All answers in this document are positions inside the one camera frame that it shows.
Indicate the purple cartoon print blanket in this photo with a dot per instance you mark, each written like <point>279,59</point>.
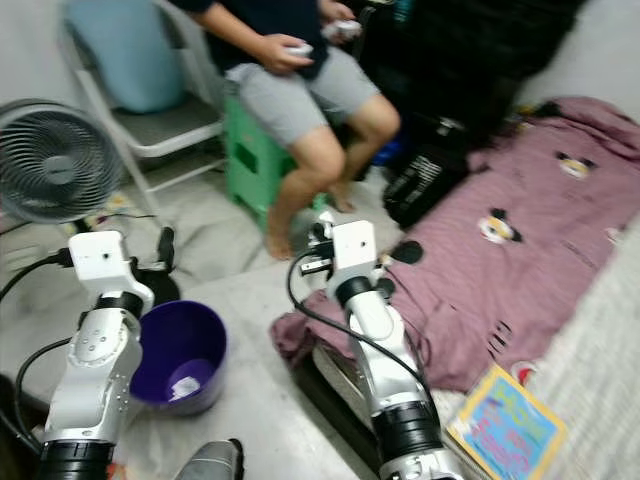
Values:
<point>550,290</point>

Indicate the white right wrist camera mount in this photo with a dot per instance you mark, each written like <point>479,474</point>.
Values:
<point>357,250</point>

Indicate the white grey patterned mattress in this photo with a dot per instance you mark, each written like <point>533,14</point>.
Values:
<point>600,350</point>

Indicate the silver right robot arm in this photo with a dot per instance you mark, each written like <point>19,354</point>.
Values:
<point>390,350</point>

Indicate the grey floor fan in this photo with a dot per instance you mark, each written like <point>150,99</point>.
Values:
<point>60,160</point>

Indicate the white crumpled paper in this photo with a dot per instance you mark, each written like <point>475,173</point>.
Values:
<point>185,387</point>

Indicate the grey folding chair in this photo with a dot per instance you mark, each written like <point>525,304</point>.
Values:
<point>175,130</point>

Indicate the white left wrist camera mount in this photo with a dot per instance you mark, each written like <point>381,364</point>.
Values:
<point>100,262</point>

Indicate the person's right hand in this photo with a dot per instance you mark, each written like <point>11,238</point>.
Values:
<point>282,58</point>

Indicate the white hand controller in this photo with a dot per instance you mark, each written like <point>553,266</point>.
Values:
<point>300,49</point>
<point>345,30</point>

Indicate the person's right forearm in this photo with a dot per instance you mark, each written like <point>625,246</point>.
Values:
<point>235,30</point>

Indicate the green plastic stool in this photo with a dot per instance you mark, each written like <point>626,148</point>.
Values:
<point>250,160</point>

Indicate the person in grey shorts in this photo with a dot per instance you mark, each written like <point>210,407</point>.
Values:
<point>290,100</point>

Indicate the light blue cushion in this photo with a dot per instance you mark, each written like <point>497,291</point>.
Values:
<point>125,55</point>

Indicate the black box with white print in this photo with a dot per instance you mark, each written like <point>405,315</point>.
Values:
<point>425,185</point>

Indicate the purple plastic bucket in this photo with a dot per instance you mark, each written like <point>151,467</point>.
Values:
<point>180,345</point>

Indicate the person's left hand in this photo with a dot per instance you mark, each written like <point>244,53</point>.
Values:
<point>338,20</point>

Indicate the black bed base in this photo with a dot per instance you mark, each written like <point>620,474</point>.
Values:
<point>325,410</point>

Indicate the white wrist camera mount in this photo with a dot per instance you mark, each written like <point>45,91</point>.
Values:
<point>357,250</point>
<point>100,262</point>

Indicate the grey robot left leg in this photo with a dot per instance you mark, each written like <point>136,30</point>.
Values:
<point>208,462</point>

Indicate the yellow blue children's book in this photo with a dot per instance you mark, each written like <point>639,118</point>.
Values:
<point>505,430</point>

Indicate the blue plastic item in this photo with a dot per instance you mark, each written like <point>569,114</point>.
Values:
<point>385,152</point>

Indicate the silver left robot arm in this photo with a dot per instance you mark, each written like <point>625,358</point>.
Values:
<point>95,370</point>

